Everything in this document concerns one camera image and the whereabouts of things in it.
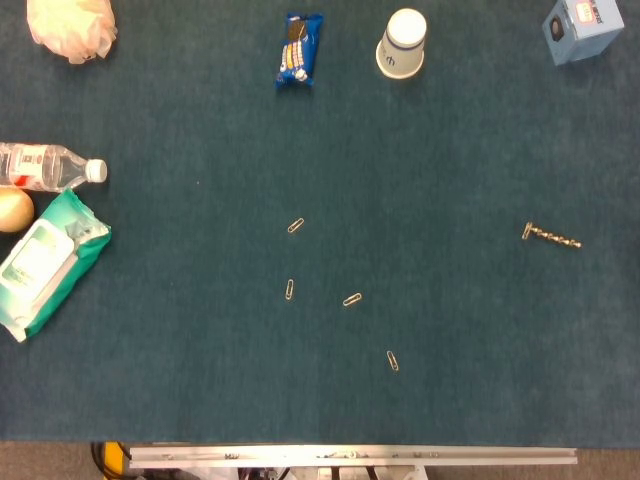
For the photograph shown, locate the clear plastic water bottle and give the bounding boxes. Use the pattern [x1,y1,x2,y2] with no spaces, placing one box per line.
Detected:
[0,141,109,194]

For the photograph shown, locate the aluminium profile rail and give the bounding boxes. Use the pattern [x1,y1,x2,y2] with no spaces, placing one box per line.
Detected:
[128,444,579,469]

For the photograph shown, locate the light blue cardboard box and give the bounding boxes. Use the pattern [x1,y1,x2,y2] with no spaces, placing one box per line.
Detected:
[542,0,626,67]

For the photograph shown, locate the green wet wipes pack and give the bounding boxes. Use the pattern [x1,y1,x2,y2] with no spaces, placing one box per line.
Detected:
[0,187,113,344]

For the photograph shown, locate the crumpled white plastic bag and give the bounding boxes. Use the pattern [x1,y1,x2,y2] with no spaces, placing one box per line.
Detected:
[26,0,119,65]

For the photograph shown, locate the teal felt table cloth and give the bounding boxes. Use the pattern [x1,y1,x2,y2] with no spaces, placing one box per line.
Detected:
[0,0,640,444]

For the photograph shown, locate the white paper cup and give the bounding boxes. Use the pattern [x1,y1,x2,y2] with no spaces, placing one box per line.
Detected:
[375,7,428,80]

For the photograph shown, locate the black cable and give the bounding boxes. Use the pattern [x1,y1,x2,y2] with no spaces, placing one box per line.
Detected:
[89,441,112,475]

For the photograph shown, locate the blue cookie packet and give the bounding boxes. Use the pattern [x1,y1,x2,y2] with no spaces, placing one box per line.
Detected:
[274,11,325,91]

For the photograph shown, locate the yellow round onion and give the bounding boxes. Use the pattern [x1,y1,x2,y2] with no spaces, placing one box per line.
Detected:
[0,187,36,234]

